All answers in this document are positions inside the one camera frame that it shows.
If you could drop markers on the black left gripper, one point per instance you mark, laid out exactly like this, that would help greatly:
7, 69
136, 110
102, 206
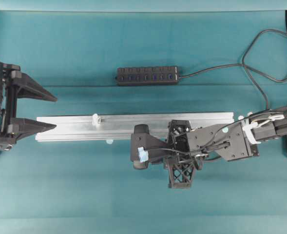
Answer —
13, 129

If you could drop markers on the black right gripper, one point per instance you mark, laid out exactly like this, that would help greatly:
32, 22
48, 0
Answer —
180, 165

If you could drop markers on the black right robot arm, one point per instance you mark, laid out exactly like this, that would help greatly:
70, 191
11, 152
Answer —
235, 141

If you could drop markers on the black USB hub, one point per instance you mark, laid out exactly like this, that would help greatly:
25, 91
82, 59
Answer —
142, 76

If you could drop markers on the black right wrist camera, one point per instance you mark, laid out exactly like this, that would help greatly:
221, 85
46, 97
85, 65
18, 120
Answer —
147, 149

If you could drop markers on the aluminium extrusion rail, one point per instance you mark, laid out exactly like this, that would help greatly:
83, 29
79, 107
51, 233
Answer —
114, 127

